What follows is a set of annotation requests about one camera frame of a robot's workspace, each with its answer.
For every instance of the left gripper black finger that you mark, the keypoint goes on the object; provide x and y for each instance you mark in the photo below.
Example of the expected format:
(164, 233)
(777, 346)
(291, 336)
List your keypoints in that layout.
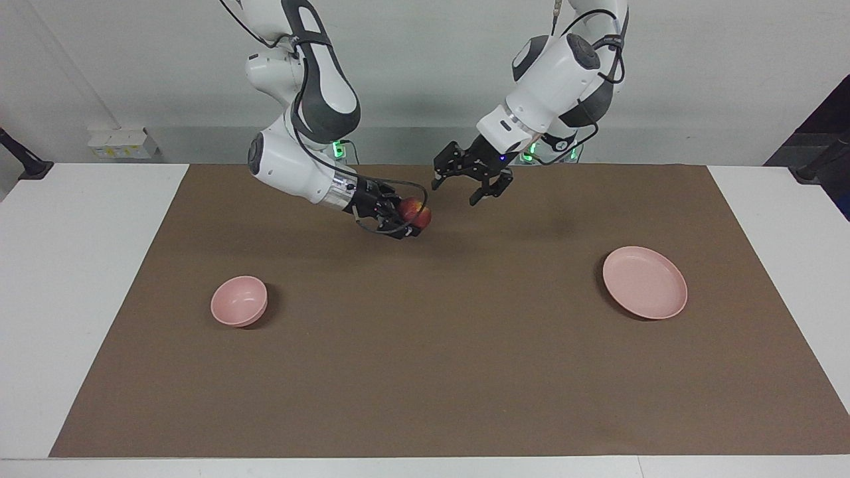
(491, 192)
(441, 179)

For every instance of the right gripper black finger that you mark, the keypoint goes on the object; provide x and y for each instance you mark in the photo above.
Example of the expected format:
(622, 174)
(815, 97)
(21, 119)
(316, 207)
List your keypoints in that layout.
(413, 232)
(398, 194)

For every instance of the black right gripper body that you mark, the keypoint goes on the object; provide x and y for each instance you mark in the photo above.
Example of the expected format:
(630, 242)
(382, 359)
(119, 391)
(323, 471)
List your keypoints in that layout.
(372, 199)

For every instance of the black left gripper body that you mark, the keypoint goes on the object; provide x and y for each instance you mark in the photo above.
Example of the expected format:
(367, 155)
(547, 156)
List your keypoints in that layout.
(475, 159)

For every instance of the red apple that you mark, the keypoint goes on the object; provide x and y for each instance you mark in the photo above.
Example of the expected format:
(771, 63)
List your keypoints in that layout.
(417, 212)

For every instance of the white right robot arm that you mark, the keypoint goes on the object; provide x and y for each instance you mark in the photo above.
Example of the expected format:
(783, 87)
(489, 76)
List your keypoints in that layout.
(292, 166)

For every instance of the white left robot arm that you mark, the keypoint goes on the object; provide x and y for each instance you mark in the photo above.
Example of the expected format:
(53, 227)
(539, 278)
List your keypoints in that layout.
(558, 73)

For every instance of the pink bowl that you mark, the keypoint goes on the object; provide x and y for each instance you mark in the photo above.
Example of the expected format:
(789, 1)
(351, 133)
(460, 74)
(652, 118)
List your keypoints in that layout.
(239, 302)

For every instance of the pink plate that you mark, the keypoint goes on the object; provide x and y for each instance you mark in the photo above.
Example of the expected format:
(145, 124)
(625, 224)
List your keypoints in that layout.
(644, 282)

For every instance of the brown table mat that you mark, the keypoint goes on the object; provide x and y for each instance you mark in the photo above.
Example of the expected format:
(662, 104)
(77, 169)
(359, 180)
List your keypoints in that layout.
(425, 332)

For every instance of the white power strip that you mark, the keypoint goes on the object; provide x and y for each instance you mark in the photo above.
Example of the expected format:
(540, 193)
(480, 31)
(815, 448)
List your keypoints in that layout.
(119, 146)

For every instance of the black clamp stand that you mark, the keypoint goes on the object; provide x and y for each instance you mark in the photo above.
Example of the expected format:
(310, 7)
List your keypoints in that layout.
(813, 171)
(33, 170)

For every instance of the dark panel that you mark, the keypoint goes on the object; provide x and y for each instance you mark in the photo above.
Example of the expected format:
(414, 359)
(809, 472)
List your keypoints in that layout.
(830, 119)

